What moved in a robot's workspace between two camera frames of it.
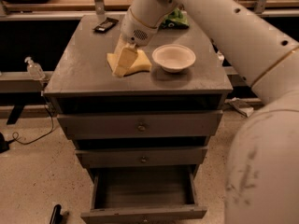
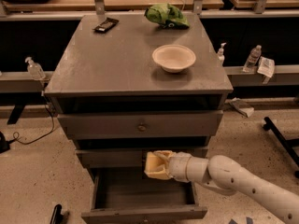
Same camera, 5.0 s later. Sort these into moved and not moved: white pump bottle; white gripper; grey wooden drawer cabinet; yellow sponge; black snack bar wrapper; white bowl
Moved: white gripper; yellow sponge
Not moved: white pump bottle; grey wooden drawer cabinet; black snack bar wrapper; white bowl
